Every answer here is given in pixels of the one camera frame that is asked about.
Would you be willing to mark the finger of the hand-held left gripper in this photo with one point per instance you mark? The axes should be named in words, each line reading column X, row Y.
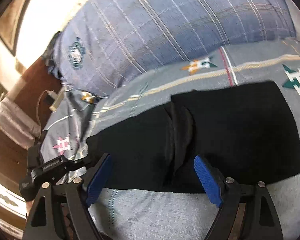
column 80, row 164

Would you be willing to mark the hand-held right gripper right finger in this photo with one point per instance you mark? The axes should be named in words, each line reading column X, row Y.
column 208, row 180

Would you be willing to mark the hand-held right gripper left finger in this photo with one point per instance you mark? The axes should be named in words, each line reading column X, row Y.
column 97, row 182

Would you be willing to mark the black pants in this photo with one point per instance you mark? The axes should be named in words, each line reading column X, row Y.
column 240, row 130

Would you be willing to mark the white cloth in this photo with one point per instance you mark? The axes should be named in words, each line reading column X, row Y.
column 15, row 122

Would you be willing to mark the grey star print bed sheet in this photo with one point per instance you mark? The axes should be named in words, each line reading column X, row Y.
column 152, row 212

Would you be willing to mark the beige power strip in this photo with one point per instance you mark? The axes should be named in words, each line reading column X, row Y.
column 57, row 100

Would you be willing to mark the blue plaid pillow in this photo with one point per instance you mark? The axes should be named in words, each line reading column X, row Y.
column 152, row 30

